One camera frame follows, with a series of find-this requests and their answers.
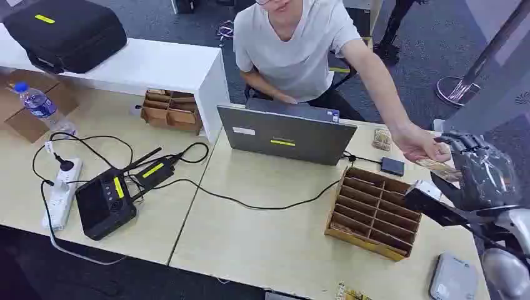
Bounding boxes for wooden desk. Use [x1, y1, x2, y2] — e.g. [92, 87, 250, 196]
[342, 0, 384, 49]

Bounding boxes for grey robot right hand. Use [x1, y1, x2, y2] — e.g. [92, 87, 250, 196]
[430, 131, 523, 213]

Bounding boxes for black power plug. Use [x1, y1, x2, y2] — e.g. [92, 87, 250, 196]
[52, 152, 76, 173]

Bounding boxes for person's left hand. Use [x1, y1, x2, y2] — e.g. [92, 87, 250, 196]
[391, 124, 453, 163]

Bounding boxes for loose printed cards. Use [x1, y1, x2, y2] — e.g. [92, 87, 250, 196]
[336, 282, 373, 300]

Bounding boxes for black adapter yellow label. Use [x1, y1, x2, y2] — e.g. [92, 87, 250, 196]
[134, 156, 178, 192]

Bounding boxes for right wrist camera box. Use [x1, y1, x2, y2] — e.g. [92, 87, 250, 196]
[403, 179, 471, 228]

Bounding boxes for black screen device yellow label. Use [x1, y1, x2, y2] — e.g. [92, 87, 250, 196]
[74, 167, 138, 242]

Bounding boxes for white power strip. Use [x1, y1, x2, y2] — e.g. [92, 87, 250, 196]
[41, 157, 84, 232]

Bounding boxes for steel stanchion post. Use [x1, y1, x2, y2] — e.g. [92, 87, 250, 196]
[434, 0, 530, 109]

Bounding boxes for grey power strip cable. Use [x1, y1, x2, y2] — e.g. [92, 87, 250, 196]
[40, 180, 128, 266]

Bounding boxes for clear water bottle blue cap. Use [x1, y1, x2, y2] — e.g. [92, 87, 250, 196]
[13, 82, 78, 138]

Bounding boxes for open cardboard box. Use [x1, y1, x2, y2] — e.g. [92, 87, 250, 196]
[0, 68, 80, 144]

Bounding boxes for person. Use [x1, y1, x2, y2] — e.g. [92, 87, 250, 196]
[232, 0, 453, 163]

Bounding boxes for grey flat device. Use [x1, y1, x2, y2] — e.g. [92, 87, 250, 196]
[429, 252, 480, 300]

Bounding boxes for small wooden card box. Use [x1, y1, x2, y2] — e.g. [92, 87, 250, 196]
[139, 89, 204, 136]

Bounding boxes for short black cable loop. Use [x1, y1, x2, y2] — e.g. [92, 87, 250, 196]
[167, 142, 211, 165]

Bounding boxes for black carrying case yellow label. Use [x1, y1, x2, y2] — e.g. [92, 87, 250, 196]
[2, 0, 128, 75]

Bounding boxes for black looped cable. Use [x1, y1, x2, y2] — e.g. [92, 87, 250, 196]
[32, 132, 134, 187]

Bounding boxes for white desk shelf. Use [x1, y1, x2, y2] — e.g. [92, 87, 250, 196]
[0, 22, 231, 144]

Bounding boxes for black antenna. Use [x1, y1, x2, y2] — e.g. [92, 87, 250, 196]
[122, 146, 164, 173]

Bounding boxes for grey laptop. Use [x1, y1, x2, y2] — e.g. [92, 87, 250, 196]
[216, 97, 358, 167]

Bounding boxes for wooden slotted card box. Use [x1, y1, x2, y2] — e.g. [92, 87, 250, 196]
[324, 166, 424, 263]

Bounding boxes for long black cable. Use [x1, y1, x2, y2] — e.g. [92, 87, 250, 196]
[151, 154, 383, 211]

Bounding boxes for small black box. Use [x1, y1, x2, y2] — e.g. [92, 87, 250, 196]
[380, 156, 406, 178]

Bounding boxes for stack of cards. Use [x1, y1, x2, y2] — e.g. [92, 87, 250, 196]
[371, 128, 393, 153]

